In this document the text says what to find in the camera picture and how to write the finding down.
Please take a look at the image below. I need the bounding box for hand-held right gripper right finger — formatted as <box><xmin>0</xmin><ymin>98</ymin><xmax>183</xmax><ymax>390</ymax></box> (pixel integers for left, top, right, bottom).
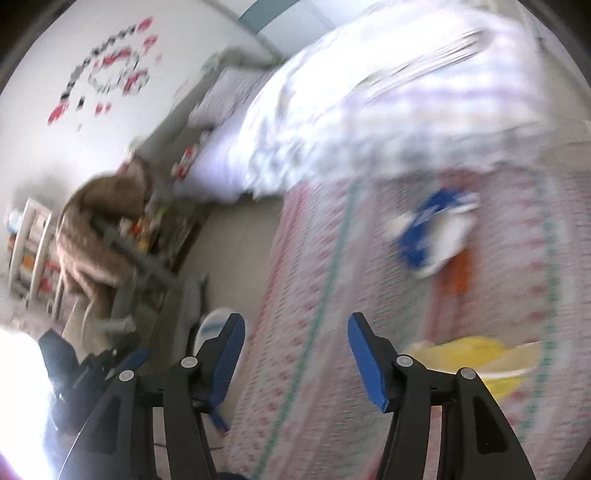
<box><xmin>347</xmin><ymin>312</ymin><xmax>539</xmax><ymax>480</ymax></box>

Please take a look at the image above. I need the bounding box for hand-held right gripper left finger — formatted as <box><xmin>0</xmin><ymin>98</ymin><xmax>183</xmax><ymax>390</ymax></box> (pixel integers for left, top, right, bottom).
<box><xmin>60</xmin><ymin>313</ymin><xmax>246</xmax><ymax>480</ymax></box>

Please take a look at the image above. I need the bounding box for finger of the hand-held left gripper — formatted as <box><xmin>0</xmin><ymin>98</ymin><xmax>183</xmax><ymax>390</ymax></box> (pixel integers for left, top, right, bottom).
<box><xmin>104</xmin><ymin>348</ymin><xmax>151</xmax><ymax>380</ymax></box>

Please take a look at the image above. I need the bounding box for white plastic waste bin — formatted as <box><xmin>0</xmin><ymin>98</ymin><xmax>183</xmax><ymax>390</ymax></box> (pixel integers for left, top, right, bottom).
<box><xmin>195</xmin><ymin>307</ymin><xmax>234</xmax><ymax>356</ymax></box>

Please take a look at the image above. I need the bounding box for yellow plastic bag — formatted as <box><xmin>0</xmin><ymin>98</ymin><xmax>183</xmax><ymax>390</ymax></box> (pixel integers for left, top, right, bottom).
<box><xmin>409</xmin><ymin>336</ymin><xmax>543</xmax><ymax>402</ymax></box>

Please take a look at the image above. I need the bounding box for torn blue white carton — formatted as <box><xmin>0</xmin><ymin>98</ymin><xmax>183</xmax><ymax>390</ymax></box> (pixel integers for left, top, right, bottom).
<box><xmin>388</xmin><ymin>187</ymin><xmax>481</xmax><ymax>278</ymax></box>

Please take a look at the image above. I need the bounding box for wooden nightstand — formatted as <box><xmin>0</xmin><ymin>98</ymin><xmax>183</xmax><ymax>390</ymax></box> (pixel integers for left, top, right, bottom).
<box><xmin>139</xmin><ymin>198</ymin><xmax>208</xmax><ymax>273</ymax></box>

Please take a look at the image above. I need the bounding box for orange wrapper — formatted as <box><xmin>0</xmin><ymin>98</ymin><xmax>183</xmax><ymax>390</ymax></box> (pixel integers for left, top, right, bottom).
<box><xmin>441</xmin><ymin>249</ymin><xmax>476</xmax><ymax>296</ymax></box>

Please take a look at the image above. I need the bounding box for white bookshelf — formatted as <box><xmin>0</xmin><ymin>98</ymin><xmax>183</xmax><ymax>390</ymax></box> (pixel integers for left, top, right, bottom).
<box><xmin>7</xmin><ymin>196</ymin><xmax>65</xmax><ymax>319</ymax></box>

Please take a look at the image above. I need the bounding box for brown fleece blanket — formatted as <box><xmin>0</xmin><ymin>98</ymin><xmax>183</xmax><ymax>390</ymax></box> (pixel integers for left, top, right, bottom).
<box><xmin>55</xmin><ymin>159</ymin><xmax>153</xmax><ymax>319</ymax></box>

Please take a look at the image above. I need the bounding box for grey bed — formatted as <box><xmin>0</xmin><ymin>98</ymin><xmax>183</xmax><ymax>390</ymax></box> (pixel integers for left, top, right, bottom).
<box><xmin>131</xmin><ymin>46</ymin><xmax>287</xmax><ymax>206</ymax></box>

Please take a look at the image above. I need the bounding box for red white plush toy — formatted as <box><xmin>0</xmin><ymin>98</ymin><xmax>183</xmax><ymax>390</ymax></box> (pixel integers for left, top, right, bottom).
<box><xmin>171</xmin><ymin>145</ymin><xmax>199</xmax><ymax>178</ymax></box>

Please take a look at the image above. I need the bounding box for plaid folded quilt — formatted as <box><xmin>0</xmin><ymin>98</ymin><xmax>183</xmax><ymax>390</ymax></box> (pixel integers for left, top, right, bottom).
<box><xmin>245</xmin><ymin>0</ymin><xmax>555</xmax><ymax>199</ymax></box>

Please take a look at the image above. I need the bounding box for plaid pillow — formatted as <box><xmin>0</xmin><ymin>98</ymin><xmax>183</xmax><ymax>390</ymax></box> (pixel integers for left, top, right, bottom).
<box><xmin>191</xmin><ymin>65</ymin><xmax>264</xmax><ymax>127</ymax></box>

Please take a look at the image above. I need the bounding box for folded white towel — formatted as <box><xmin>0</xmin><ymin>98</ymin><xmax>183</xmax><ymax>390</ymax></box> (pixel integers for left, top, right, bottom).
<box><xmin>360</xmin><ymin>28</ymin><xmax>490</xmax><ymax>93</ymax></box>

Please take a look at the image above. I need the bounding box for white teal wardrobe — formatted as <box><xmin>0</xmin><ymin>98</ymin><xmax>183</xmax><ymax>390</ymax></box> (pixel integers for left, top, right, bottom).
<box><xmin>217</xmin><ymin>0</ymin><xmax>324</xmax><ymax>56</ymax></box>

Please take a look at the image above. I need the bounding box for cartoon cat wall sticker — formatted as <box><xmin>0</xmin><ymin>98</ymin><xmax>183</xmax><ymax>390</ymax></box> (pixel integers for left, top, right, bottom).
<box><xmin>46</xmin><ymin>16</ymin><xmax>162</xmax><ymax>130</ymax></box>

